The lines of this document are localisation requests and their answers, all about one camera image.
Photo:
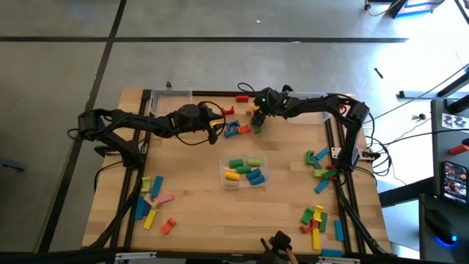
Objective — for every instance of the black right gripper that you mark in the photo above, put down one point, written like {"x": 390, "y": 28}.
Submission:
{"x": 273, "y": 102}

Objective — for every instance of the wide blue wooden block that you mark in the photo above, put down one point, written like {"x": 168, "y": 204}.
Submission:
{"x": 140, "y": 209}

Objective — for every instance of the blue wooden plank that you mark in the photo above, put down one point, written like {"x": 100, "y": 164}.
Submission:
{"x": 332, "y": 253}
{"x": 322, "y": 153}
{"x": 322, "y": 186}
{"x": 339, "y": 230}
{"x": 157, "y": 186}

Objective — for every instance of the yellow wooden cylinder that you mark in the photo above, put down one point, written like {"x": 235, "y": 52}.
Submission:
{"x": 232, "y": 176}
{"x": 255, "y": 108}

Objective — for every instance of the white mounting plate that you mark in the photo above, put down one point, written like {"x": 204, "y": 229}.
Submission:
{"x": 336, "y": 152}

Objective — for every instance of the dark floor object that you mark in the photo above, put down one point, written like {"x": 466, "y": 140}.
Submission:
{"x": 12, "y": 167}

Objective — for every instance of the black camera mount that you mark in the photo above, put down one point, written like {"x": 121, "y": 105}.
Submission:
{"x": 237, "y": 258}

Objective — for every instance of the natural wooden cylinder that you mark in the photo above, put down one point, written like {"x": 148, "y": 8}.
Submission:
{"x": 230, "y": 183}

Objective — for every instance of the red wooden arch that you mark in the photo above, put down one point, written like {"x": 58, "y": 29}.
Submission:
{"x": 306, "y": 230}
{"x": 229, "y": 111}
{"x": 331, "y": 179}

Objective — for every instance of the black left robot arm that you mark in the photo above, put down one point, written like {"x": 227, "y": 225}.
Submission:
{"x": 139, "y": 122}

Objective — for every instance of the black marker pen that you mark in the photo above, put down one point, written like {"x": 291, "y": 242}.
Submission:
{"x": 378, "y": 73}

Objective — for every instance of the orange wooden arch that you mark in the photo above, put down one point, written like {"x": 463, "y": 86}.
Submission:
{"x": 166, "y": 228}
{"x": 244, "y": 129}

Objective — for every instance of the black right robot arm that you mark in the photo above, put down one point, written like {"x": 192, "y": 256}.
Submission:
{"x": 318, "y": 100}

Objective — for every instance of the yellow wooden plank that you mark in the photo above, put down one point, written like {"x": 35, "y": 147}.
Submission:
{"x": 316, "y": 239}
{"x": 150, "y": 219}

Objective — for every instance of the light green wooden cylinder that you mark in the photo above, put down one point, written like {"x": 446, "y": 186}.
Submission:
{"x": 254, "y": 162}

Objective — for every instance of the black computer mouse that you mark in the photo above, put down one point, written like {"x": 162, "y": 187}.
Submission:
{"x": 438, "y": 221}

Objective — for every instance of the natural wooden block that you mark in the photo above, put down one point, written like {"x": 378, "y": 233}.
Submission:
{"x": 149, "y": 199}

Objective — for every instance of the orange object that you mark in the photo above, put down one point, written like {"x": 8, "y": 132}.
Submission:
{"x": 458, "y": 149}

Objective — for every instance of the silver frame bracket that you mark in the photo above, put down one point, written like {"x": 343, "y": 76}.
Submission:
{"x": 339, "y": 260}
{"x": 135, "y": 255}

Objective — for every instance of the pink wooden plank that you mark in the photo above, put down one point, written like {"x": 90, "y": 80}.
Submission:
{"x": 165, "y": 198}

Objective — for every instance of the black handheld device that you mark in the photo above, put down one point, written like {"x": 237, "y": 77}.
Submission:
{"x": 280, "y": 240}

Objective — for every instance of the small black plug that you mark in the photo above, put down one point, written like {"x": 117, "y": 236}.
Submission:
{"x": 422, "y": 117}

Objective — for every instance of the paper with black patterns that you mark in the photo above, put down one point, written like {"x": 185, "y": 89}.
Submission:
{"x": 454, "y": 121}

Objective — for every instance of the black table clamp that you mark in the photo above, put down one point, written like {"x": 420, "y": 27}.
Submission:
{"x": 168, "y": 85}
{"x": 287, "y": 88}

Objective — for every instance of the teal wooden plank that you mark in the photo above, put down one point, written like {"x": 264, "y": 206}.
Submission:
{"x": 317, "y": 165}

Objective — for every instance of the clear plastic bin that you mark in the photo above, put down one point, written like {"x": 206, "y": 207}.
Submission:
{"x": 243, "y": 157}
{"x": 165, "y": 106}
{"x": 311, "y": 116}

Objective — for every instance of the person's hand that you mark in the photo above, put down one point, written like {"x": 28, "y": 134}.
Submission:
{"x": 291, "y": 257}

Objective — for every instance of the green wooden plank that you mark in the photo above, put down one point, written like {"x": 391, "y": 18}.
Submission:
{"x": 329, "y": 174}
{"x": 323, "y": 222}

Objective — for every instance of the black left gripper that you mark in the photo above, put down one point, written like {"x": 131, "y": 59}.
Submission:
{"x": 205, "y": 119}

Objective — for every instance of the grey stand base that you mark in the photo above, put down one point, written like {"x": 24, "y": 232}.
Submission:
{"x": 414, "y": 94}

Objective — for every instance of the red wooden cylinder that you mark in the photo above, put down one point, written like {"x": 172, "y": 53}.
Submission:
{"x": 242, "y": 98}

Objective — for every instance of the blue wooden arch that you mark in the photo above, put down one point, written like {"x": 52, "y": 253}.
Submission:
{"x": 236, "y": 124}
{"x": 229, "y": 134}

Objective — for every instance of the smartphone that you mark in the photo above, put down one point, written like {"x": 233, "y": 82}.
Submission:
{"x": 455, "y": 181}

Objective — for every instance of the black stand legs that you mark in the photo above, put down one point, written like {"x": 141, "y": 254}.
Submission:
{"x": 458, "y": 87}

